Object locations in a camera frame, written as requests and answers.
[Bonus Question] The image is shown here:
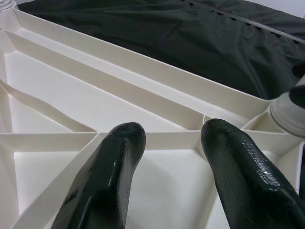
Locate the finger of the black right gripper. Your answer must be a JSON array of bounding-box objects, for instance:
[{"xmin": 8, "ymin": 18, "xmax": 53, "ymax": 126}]
[
  {"xmin": 289, "ymin": 85, "xmax": 305, "ymax": 108},
  {"xmin": 292, "ymin": 61, "xmax": 305, "ymax": 79}
]

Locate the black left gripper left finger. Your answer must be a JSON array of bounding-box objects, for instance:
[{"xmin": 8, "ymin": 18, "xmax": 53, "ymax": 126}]
[{"xmin": 51, "ymin": 122, "xmax": 146, "ymax": 229}]

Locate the white plastic table top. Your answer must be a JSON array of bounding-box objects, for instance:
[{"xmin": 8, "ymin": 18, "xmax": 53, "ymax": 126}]
[{"xmin": 0, "ymin": 0, "xmax": 305, "ymax": 229}]

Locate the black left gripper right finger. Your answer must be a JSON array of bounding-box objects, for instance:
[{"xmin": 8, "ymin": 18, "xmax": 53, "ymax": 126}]
[{"xmin": 200, "ymin": 118, "xmax": 305, "ymax": 229}]

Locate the black table cloth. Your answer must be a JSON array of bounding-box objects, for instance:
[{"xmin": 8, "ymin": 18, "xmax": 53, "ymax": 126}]
[{"xmin": 18, "ymin": 0, "xmax": 305, "ymax": 191}]

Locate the white plastic table leg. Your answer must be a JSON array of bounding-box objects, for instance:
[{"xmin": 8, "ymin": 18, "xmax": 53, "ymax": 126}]
[
  {"xmin": 269, "ymin": 90, "xmax": 305, "ymax": 138},
  {"xmin": 0, "ymin": 0, "xmax": 15, "ymax": 10}
]

